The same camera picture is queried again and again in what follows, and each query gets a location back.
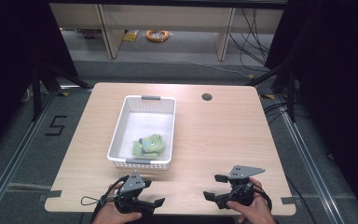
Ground person's right hand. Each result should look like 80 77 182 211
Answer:
226 176 278 224

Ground black metal stand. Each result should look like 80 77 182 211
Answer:
31 61 93 123
245 61 296 123

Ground white plastic basket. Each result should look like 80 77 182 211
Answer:
106 94 177 171

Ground green plush toy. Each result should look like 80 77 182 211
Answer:
139 133 166 156

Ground light wooden shelf unit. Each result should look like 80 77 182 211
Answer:
48 2 286 63

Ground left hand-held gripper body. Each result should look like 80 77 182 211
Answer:
114 170 157 217

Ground person's left hand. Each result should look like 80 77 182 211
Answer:
91 181 144 224

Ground aluminium floor rail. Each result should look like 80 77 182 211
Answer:
0 89 59 217
274 92 347 224

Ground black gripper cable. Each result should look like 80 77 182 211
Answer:
80 175 131 224
252 185 273 213

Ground black hanging cables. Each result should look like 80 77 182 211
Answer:
228 7 274 67

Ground black curtain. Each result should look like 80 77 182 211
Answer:
264 0 358 216
0 0 79 160

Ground black floor cables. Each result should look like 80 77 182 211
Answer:
262 100 293 127

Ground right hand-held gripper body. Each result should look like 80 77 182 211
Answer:
215 164 267 210

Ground white floor cable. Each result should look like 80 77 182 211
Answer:
130 39 254 79

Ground yellow packet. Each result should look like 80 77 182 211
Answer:
122 29 141 43

